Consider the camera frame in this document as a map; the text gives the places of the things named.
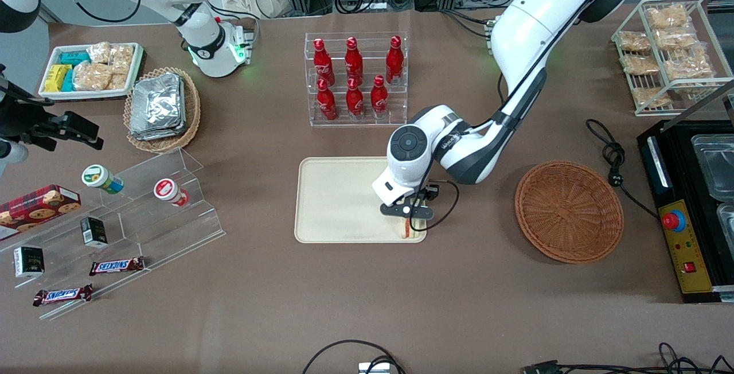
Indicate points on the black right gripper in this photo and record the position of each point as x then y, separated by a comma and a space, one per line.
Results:
22, 119

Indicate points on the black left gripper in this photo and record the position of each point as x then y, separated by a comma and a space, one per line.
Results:
431, 191

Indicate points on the triangular sandwich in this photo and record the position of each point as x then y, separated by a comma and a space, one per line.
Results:
419, 234

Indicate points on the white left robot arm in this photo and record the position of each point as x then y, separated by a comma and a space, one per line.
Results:
533, 30

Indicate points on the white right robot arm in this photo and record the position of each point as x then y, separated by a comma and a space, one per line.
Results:
206, 41

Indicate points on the white rectangular snack tray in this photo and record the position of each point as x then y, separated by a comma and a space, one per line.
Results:
51, 94

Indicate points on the beige plastic tray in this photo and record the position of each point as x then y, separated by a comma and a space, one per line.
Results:
338, 202

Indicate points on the light wicker basket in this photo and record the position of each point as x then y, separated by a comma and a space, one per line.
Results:
192, 116

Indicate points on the brown wicker basket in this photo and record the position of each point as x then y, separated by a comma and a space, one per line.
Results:
567, 213

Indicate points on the green lid cup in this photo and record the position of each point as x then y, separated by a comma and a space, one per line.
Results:
97, 178

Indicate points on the teal snack pack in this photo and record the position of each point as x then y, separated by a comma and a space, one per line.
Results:
74, 58
68, 81

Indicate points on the clear rice cracker bag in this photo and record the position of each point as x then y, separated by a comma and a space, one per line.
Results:
98, 53
92, 77
117, 81
121, 58

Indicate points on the yellow snack pack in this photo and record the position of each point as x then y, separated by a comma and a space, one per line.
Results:
56, 78

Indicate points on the silver foil pouch stack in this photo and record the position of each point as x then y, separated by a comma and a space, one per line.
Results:
157, 107

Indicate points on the red cookie box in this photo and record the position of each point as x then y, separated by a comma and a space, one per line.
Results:
34, 207

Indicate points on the small black box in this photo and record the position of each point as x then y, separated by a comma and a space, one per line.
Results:
93, 232
28, 262

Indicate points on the red lid cup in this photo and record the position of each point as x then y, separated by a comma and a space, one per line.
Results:
167, 190

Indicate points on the clear acrylic bottle rack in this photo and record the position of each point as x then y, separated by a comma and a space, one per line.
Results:
367, 121

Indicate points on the red cola bottle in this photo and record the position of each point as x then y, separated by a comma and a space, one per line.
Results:
379, 100
355, 103
327, 104
323, 64
394, 63
354, 63

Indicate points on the clear acrylic stepped stand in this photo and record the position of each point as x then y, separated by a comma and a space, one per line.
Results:
166, 236

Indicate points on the brown Snickers bar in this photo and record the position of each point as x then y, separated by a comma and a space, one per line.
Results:
116, 266
62, 295

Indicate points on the small silver device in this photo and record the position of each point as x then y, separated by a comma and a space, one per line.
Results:
374, 369

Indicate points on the red emergency stop button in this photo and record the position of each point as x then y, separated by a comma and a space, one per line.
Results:
674, 221

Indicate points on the bagged fried snack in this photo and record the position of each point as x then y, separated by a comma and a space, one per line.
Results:
633, 41
688, 65
674, 38
639, 64
651, 97
666, 16

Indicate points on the black machine yellow panel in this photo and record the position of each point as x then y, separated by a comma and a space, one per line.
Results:
688, 271

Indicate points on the clear plastic container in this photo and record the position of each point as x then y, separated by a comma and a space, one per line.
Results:
727, 225
714, 167

